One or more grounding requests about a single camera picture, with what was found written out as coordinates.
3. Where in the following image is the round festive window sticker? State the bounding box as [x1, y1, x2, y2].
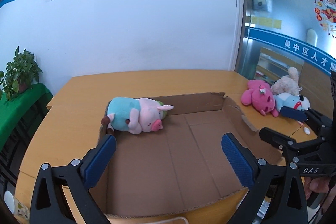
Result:
[314, 0, 336, 39]

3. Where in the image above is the light blue plush toy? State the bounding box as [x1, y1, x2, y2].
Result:
[274, 93, 310, 113]

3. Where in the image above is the pink plush toy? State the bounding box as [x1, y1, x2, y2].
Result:
[240, 80, 279, 117]

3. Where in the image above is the potted green plant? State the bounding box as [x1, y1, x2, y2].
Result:
[1, 47, 43, 101]

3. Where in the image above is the beige plush bear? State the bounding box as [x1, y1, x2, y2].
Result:
[271, 67, 302, 96]

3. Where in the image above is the green cloth covered table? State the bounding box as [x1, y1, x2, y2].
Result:
[1, 83, 53, 149]

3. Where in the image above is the white cup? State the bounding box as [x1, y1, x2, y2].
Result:
[4, 190, 16, 214]

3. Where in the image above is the brown cardboard box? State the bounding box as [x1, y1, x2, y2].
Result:
[90, 93, 281, 218]

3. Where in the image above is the pig plush toy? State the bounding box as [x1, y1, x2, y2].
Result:
[101, 97, 174, 135]

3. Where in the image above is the person right hand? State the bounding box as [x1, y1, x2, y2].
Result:
[303, 177, 331, 199]

